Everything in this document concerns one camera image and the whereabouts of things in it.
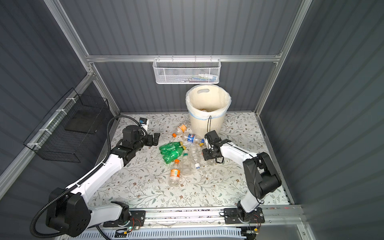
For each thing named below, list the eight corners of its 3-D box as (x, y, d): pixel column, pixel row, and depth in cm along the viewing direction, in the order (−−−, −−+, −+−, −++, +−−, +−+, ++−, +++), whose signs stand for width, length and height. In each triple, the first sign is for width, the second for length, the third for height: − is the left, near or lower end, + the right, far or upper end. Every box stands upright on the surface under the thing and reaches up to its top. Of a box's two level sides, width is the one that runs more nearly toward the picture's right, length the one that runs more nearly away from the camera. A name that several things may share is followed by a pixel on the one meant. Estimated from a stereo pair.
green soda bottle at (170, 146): (161, 155, 98) (160, 152, 95) (159, 148, 101) (158, 145, 99) (183, 147, 102) (183, 145, 99) (181, 141, 105) (180, 138, 102)
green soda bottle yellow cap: (167, 165, 93) (165, 161, 89) (162, 158, 96) (161, 154, 92) (187, 152, 99) (187, 148, 95) (183, 146, 102) (182, 142, 98)
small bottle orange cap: (172, 136, 108) (171, 132, 104) (181, 127, 114) (181, 122, 110) (177, 139, 106) (177, 136, 102) (187, 130, 112) (187, 125, 108)
